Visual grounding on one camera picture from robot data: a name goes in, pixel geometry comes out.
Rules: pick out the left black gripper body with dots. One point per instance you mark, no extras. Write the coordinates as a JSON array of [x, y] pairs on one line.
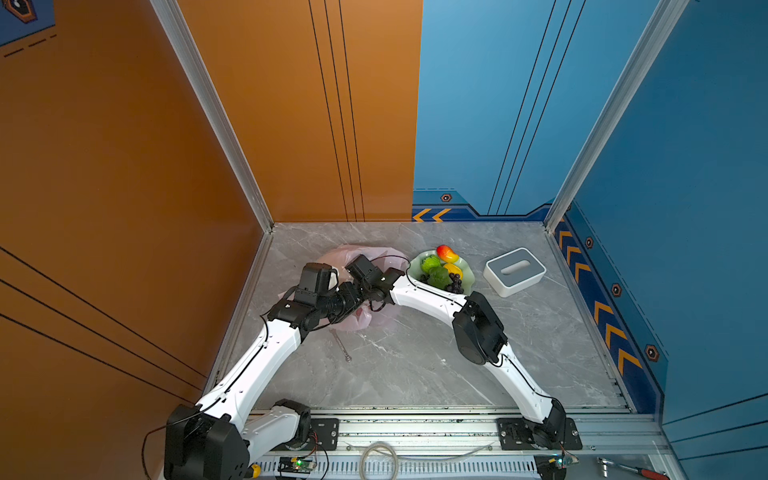
[[336, 306]]

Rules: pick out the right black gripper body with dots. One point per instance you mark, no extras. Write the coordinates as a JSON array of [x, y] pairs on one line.
[[366, 291]]

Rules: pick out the pink plastic bag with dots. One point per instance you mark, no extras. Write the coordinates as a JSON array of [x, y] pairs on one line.
[[383, 258]]

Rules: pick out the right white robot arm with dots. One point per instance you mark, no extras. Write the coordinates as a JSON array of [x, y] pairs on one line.
[[479, 337]]

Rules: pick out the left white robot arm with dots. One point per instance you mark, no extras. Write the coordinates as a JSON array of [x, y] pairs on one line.
[[211, 440]]

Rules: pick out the light green fruit plate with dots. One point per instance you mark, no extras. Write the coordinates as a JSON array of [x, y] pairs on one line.
[[468, 280]]

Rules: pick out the green bumpy fruit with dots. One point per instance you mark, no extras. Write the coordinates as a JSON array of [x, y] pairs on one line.
[[430, 263]]

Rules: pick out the small metal wrench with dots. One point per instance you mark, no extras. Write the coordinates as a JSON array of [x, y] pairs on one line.
[[341, 345]]

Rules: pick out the green leaf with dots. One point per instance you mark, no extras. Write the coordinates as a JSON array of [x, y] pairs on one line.
[[439, 277]]

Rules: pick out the red pear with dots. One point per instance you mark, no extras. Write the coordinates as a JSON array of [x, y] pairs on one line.
[[446, 254]]

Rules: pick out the yellow starfruit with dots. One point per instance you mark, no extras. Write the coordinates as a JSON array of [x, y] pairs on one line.
[[454, 269]]

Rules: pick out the purple grape bunch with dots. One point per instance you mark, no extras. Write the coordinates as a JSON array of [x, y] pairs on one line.
[[456, 287]]

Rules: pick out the white grey tissue box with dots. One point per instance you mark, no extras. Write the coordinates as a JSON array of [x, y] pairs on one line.
[[513, 272]]

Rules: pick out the left green circuit board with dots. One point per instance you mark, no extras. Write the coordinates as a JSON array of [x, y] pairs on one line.
[[295, 467]]

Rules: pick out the green circuit board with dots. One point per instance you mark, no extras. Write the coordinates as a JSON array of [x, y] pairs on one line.
[[555, 467], [295, 467]]

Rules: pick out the yellow black screwdriver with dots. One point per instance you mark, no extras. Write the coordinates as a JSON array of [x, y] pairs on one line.
[[253, 471]]

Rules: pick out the right green circuit board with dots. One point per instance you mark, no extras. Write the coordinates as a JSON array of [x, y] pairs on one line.
[[555, 467]]

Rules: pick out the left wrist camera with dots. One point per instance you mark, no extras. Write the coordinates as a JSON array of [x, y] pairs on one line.
[[317, 281]]

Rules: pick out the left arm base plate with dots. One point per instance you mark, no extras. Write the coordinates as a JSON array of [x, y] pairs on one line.
[[325, 431]]

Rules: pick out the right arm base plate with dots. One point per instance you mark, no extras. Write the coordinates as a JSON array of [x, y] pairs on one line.
[[514, 434]]

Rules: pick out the aluminium front rail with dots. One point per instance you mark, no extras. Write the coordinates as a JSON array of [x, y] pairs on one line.
[[464, 444]]

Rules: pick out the red handled tool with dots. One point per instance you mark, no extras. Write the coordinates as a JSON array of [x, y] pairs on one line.
[[605, 464]]

